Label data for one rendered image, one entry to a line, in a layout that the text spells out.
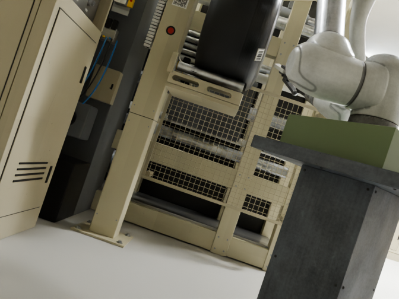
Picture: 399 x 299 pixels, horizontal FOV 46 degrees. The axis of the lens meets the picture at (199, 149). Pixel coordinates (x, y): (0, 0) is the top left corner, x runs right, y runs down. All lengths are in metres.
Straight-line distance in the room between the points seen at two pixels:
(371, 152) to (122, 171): 1.32
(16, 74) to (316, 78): 0.95
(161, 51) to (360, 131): 1.24
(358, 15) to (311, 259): 0.97
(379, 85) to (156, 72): 1.16
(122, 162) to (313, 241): 1.15
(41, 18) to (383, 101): 1.11
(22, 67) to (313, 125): 0.94
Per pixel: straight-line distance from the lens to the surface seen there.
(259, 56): 2.20
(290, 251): 1.53
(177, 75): 2.23
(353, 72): 1.53
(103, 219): 2.37
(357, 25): 1.98
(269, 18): 2.20
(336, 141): 1.43
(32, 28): 1.66
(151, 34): 2.40
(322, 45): 1.54
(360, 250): 1.48
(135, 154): 2.32
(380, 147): 1.38
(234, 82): 2.25
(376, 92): 1.55
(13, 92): 1.65
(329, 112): 1.85
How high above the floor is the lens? 0.53
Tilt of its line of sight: 1 degrees up
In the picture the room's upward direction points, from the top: 19 degrees clockwise
